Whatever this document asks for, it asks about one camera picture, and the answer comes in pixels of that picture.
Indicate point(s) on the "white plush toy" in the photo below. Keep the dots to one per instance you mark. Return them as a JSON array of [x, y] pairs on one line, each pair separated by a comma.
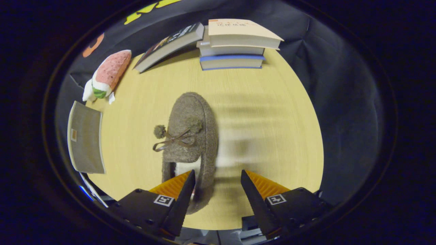
[[88, 93]]

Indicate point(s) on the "grey beige fabric storage box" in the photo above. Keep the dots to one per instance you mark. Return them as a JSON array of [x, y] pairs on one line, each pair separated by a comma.
[[87, 139]]

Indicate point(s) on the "white cover book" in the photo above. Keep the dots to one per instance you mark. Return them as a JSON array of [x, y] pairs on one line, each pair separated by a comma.
[[231, 51]]

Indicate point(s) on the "blue cover book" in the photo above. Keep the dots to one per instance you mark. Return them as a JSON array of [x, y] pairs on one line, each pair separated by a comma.
[[231, 63]]

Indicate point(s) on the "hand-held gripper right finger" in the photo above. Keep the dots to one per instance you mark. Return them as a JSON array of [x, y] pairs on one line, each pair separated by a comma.
[[255, 202]]

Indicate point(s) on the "beige cover book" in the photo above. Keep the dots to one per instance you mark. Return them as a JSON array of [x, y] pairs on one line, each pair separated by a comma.
[[238, 29]]

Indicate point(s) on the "watermelon slice plush toy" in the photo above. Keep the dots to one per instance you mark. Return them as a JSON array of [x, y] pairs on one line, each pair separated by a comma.
[[114, 68]]

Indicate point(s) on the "white panel with blue edge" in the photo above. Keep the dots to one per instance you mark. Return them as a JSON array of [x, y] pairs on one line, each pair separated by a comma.
[[92, 189]]

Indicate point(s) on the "black cover book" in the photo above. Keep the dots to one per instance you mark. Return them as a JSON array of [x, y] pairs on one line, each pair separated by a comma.
[[170, 42]]

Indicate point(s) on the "brown fuzzy shoe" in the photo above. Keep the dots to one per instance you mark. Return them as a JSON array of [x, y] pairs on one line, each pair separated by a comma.
[[190, 112]]

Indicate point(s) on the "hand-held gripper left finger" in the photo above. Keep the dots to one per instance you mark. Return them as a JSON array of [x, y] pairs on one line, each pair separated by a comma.
[[182, 204]]

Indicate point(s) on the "black backdrop cloth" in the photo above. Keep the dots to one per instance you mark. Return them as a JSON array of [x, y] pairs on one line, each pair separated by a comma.
[[340, 102]]

